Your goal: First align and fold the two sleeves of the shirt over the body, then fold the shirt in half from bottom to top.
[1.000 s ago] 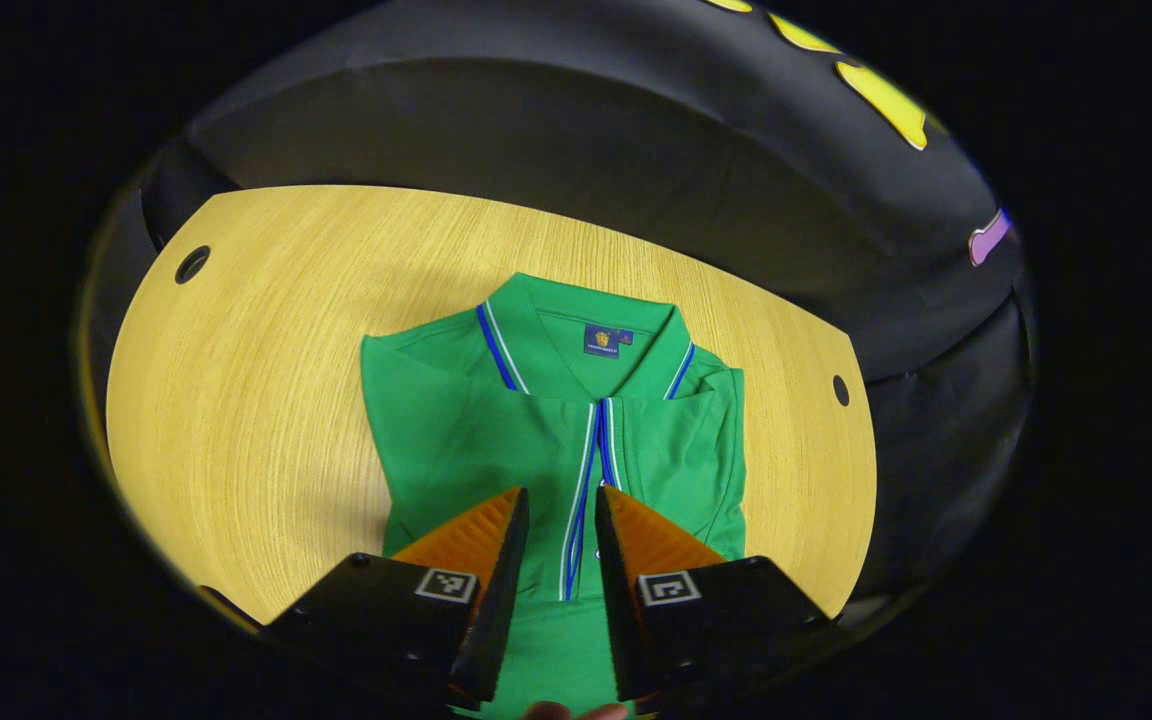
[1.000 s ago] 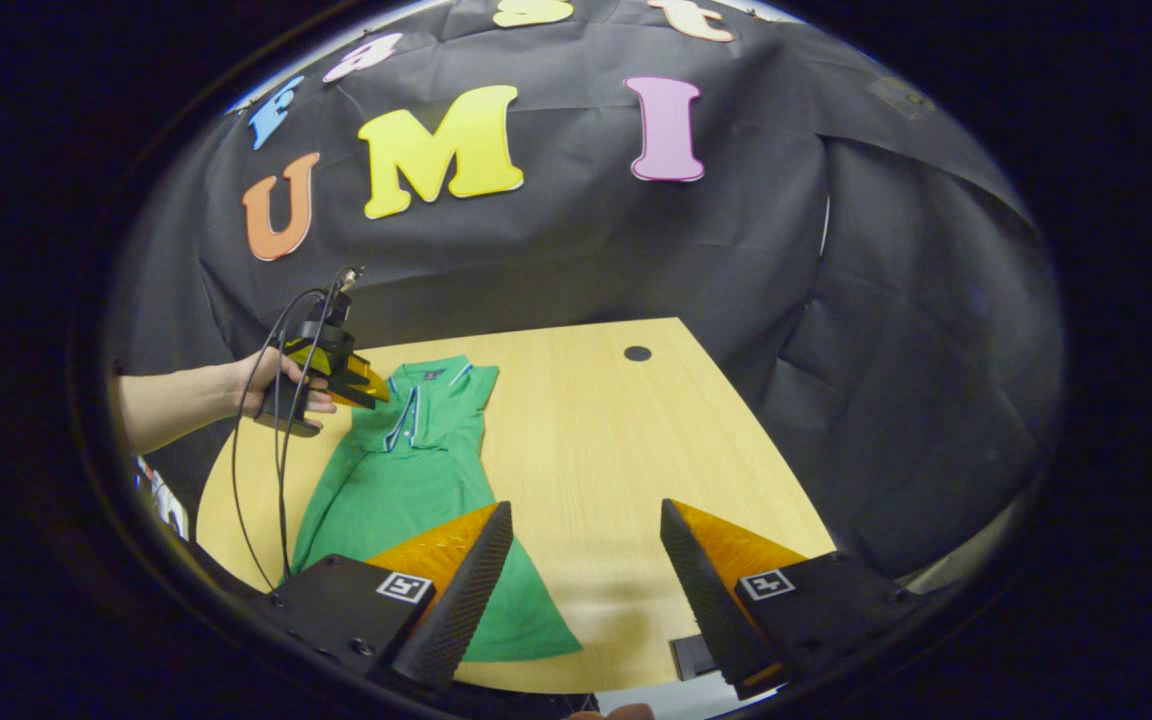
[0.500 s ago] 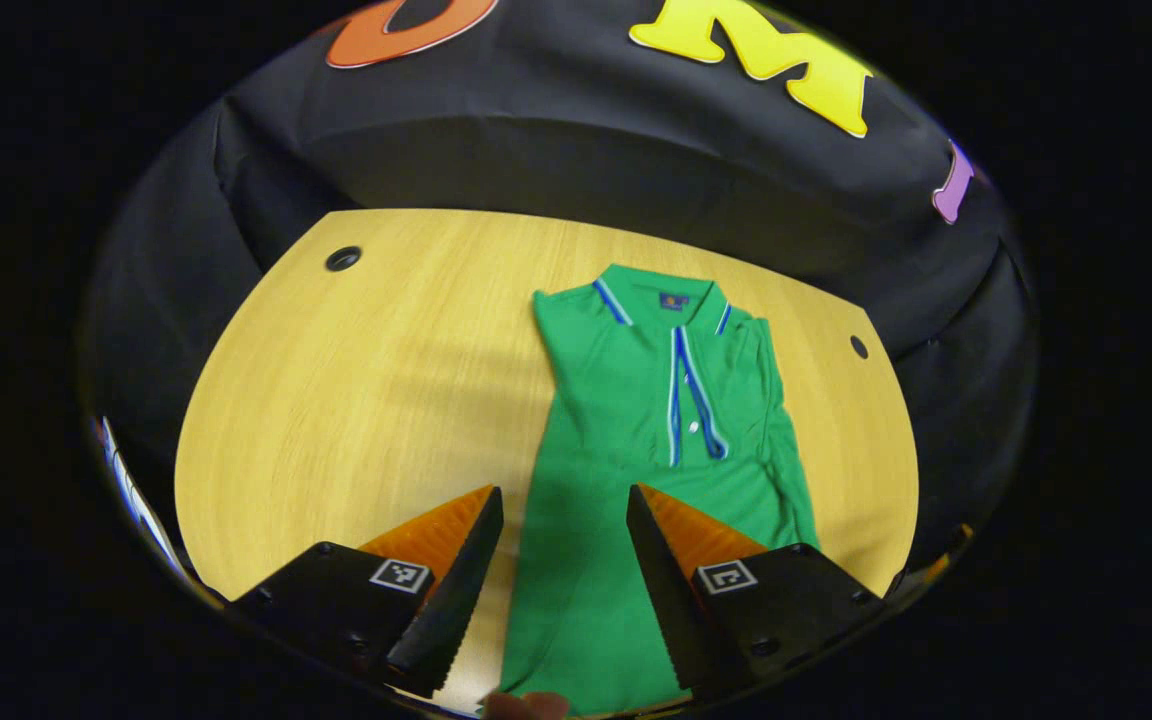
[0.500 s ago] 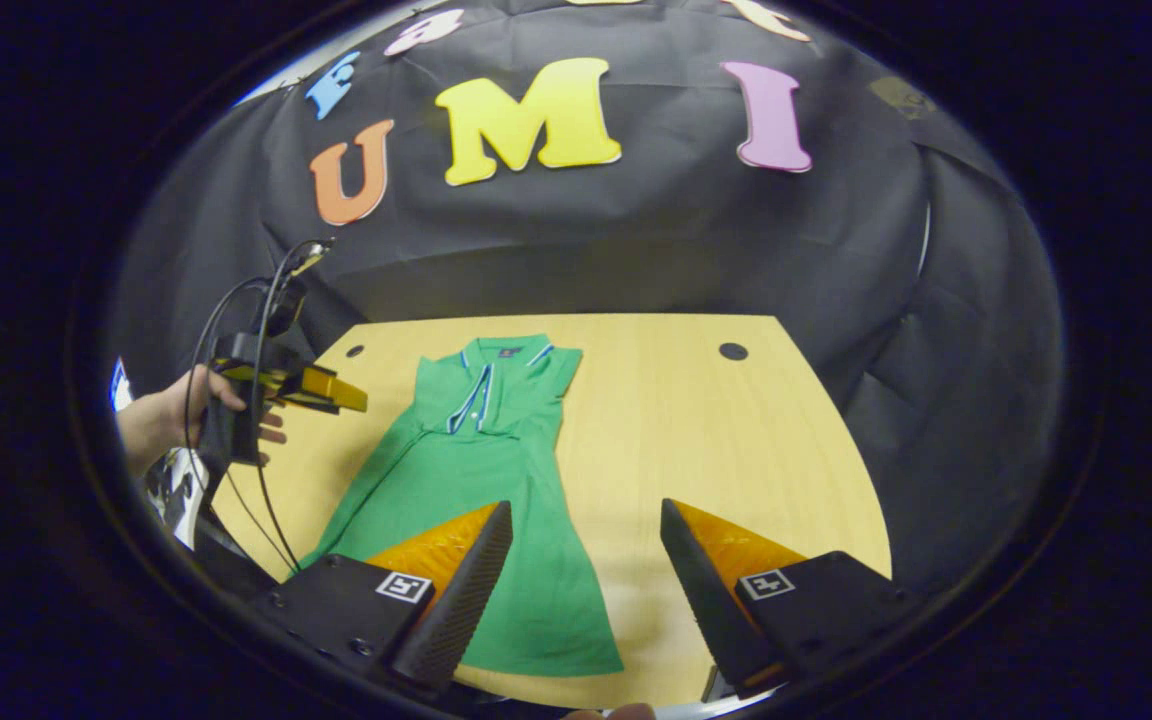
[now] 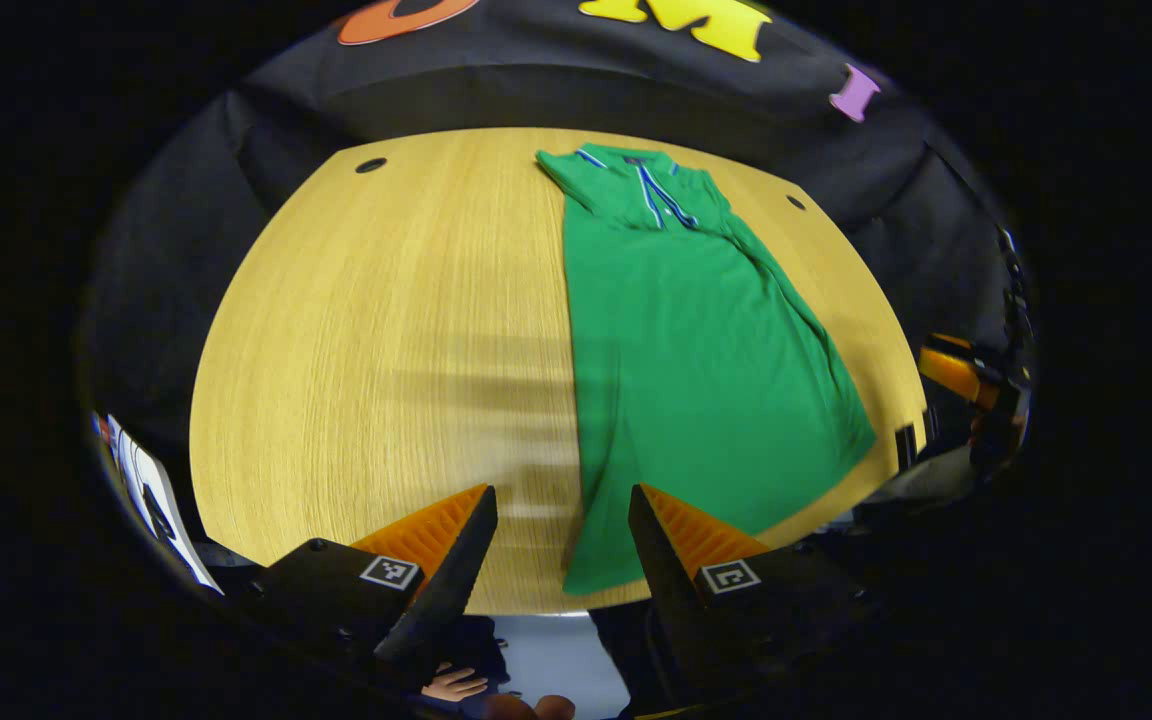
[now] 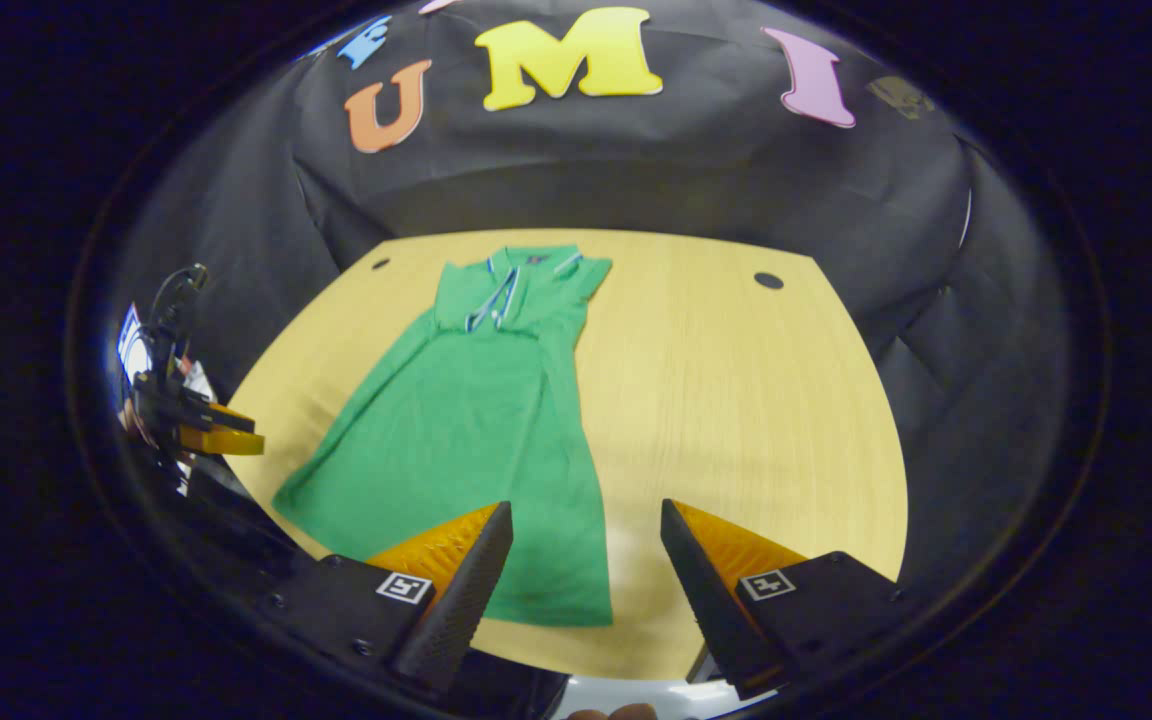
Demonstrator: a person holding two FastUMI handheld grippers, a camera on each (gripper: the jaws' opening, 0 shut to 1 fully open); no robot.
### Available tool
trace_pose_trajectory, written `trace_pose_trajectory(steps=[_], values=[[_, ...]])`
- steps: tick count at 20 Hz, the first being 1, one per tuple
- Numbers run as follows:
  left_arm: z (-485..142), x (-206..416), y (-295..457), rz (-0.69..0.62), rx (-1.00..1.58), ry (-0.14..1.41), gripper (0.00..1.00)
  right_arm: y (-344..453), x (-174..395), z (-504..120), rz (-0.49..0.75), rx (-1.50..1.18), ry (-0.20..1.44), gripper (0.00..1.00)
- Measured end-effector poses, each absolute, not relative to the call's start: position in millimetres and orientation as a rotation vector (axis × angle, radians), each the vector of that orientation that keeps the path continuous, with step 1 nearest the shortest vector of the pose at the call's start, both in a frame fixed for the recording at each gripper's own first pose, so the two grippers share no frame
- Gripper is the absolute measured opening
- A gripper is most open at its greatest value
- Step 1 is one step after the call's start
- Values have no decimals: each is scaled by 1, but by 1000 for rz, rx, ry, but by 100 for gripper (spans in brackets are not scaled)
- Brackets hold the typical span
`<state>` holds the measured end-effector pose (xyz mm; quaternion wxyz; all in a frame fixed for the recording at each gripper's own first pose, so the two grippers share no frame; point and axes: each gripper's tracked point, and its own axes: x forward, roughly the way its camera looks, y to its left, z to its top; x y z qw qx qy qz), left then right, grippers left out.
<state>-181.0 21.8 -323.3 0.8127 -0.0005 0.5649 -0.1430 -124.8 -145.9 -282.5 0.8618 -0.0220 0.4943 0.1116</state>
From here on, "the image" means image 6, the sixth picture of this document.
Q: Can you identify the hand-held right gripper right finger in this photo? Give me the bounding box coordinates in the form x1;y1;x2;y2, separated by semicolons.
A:
660;498;907;701

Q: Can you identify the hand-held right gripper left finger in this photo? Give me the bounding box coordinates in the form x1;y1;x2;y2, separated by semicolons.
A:
256;500;515;696

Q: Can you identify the green T-shirt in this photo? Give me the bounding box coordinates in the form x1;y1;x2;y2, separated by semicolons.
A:
271;243;617;629

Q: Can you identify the computer monitor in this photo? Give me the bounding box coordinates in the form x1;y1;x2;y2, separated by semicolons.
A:
116;303;152;386

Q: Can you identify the tan tape patch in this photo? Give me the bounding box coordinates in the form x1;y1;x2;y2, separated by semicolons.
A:
866;75;937;121

